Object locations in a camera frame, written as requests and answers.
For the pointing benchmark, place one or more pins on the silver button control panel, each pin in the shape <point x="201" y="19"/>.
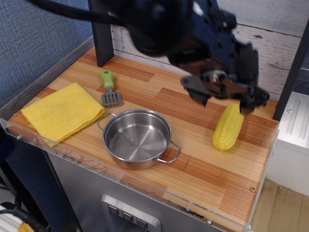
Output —
<point x="121" y="215"/>

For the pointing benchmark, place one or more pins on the yellow folded cloth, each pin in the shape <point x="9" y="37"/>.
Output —
<point x="63" y="113"/>

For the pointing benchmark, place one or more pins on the yellow plastic corn cob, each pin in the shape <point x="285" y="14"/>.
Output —
<point x="228" y="128"/>

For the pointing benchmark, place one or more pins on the white cabinet on right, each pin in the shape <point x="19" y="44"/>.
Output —
<point x="288" y="164"/>

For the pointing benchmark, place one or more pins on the green handled grey toy spatula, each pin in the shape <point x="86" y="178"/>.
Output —
<point x="110" y="98"/>

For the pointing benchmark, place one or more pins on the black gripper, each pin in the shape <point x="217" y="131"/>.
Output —
<point x="219" y="84"/>

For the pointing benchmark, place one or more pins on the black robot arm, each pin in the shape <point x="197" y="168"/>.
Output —
<point x="197" y="37"/>

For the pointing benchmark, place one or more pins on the small stainless steel pot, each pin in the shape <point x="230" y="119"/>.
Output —
<point x="138" y="139"/>

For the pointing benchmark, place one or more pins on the clear acrylic table guard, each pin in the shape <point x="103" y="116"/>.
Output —
<point x="218" y="188"/>

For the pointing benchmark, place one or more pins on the black left vertical post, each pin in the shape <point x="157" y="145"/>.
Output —
<point x="101" y="35"/>

